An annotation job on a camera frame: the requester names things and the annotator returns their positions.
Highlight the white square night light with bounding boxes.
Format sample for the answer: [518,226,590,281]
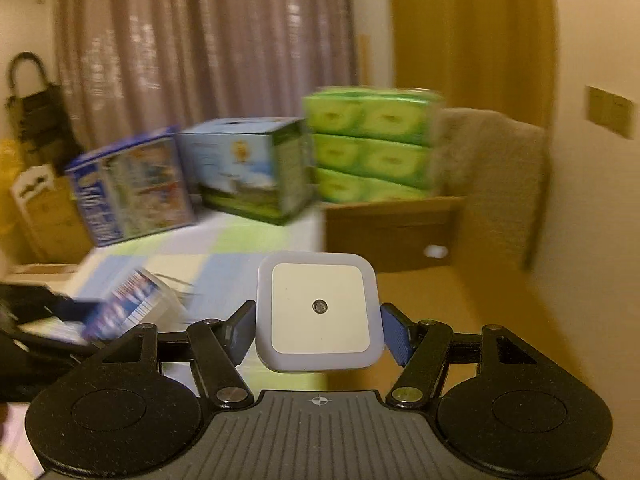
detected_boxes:
[256,252,384,373]

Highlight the checked bed sheet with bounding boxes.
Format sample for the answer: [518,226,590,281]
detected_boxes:
[64,209,327,391]

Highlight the brown cardboard box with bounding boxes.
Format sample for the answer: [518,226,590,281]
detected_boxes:
[323,197,463,273]

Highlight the yellow plastic bag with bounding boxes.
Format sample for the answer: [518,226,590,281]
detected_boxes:
[0,139,24,237]

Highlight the flattened cardboard boxes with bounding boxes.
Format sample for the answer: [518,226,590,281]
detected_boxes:
[11,165,93,263]

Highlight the blue milk carton box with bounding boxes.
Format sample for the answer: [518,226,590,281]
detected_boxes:
[65,126,195,247]

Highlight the cow picture milk box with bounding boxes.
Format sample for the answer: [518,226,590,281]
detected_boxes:
[179,117,312,226]

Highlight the beige quilted chair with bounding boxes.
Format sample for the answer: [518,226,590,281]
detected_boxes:
[430,107,550,268]

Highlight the green tissue pack bundle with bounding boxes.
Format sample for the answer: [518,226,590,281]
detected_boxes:
[303,87,442,204]

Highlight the black folding hand cart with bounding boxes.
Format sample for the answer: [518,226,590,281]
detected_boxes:
[6,52,82,176]

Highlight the pink-brown curtain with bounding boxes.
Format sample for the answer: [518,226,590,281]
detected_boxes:
[55,0,356,150]

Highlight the wooden door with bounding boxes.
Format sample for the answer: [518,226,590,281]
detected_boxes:
[390,0,556,128]

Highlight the wall light switch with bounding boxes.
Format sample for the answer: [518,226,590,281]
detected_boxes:
[585,86,636,139]

